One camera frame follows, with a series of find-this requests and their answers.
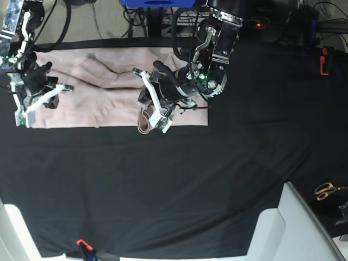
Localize pink T-shirt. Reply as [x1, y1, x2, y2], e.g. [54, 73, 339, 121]
[28, 46, 210, 134]

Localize black table leg post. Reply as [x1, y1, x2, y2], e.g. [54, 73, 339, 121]
[147, 8, 164, 38]

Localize white bin left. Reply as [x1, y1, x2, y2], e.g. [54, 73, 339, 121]
[1, 201, 42, 261]

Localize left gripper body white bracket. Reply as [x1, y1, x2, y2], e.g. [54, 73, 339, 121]
[132, 61, 197, 133]

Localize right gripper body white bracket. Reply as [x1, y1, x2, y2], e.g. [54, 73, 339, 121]
[8, 62, 74, 128]

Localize red black clamp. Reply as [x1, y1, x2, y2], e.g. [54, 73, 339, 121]
[76, 239, 100, 261]

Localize white bin right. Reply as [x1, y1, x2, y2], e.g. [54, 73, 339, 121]
[245, 182, 345, 261]

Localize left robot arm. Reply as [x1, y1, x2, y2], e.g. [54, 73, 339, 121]
[133, 1, 254, 134]

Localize black table cloth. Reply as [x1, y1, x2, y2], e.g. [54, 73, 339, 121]
[1, 41, 347, 259]

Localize white bin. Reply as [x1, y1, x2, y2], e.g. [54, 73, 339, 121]
[245, 182, 345, 261]
[1, 201, 42, 261]

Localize red clamp on table edge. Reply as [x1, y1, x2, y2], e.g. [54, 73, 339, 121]
[320, 46, 334, 76]

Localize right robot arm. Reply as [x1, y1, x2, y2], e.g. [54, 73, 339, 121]
[1, 1, 74, 128]

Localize orange handled scissors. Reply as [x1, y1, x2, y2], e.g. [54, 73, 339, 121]
[315, 182, 347, 201]

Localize blue plastic box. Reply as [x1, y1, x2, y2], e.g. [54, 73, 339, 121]
[120, 0, 196, 8]

